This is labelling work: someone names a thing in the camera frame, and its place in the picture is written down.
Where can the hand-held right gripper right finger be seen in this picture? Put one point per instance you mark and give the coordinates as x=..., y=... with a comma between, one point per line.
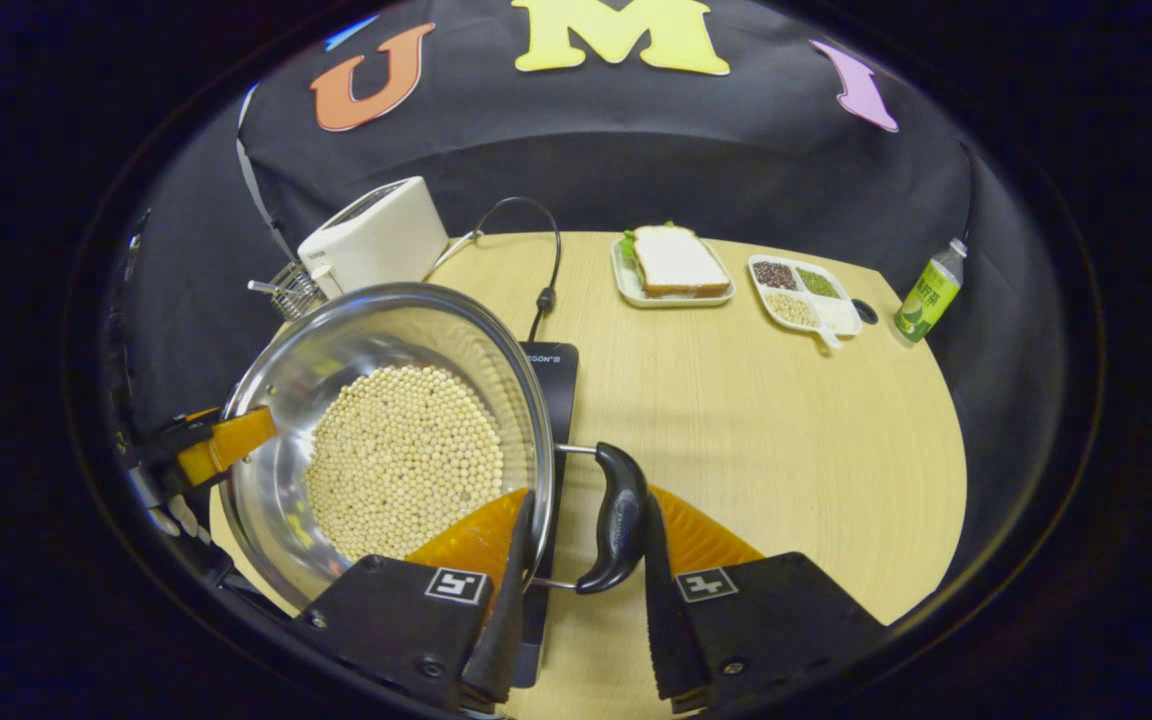
x=664, y=620

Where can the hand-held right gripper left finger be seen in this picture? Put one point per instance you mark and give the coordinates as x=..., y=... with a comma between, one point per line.
x=514, y=620

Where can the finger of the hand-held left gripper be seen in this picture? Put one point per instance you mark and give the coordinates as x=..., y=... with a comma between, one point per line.
x=231, y=440
x=191, y=422

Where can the black induction cooktop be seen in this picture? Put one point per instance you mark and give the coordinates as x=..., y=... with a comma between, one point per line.
x=561, y=390

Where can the pile of soybeans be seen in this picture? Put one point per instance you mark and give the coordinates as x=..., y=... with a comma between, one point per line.
x=401, y=460

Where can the white toaster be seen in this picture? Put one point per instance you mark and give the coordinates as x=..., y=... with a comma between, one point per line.
x=376, y=240

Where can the white divided bean tray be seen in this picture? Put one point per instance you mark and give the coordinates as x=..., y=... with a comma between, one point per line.
x=801, y=295

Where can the white bread sandwich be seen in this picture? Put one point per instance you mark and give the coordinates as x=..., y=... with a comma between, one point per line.
x=676, y=260

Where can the black table grommet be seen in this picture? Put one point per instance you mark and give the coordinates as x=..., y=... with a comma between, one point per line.
x=866, y=312

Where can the green drink bottle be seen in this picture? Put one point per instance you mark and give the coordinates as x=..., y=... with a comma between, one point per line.
x=926, y=300

